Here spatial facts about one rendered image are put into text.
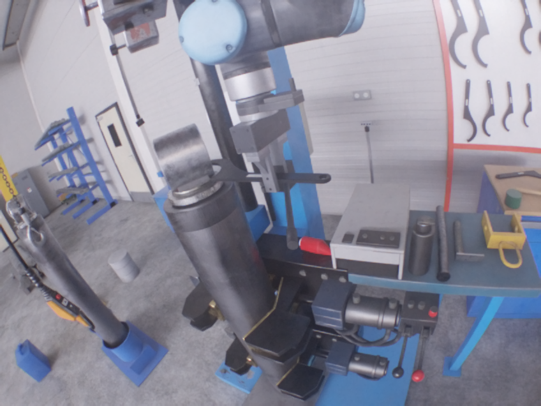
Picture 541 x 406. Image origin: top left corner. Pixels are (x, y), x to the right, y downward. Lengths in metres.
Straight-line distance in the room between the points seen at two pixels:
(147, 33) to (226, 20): 0.55
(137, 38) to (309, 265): 0.94
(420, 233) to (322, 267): 0.36
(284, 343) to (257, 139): 0.62
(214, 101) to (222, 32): 0.68
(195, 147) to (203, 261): 0.31
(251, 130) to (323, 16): 0.22
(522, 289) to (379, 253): 0.53
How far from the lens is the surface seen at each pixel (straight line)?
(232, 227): 0.69
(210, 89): 0.99
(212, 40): 0.33
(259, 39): 0.34
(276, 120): 0.50
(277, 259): 0.99
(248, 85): 0.45
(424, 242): 0.80
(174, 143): 0.64
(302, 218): 1.10
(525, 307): 2.23
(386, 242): 0.81
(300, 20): 0.33
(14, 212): 1.80
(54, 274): 1.87
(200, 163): 0.64
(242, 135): 0.45
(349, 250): 0.83
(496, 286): 0.94
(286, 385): 1.30
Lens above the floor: 1.72
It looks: 28 degrees down
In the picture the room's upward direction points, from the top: 16 degrees counter-clockwise
